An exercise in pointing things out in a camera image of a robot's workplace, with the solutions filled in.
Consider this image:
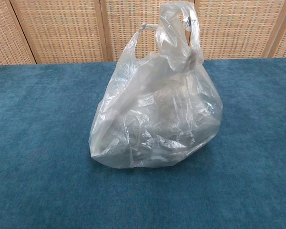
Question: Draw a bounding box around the translucent plastic shopping bag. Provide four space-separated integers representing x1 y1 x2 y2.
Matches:
88 2 224 170

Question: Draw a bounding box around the teal blue table cloth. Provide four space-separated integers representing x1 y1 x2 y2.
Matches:
0 56 286 229

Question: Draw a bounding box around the woven bamboo folding screen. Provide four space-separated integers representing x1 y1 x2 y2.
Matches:
0 0 286 66

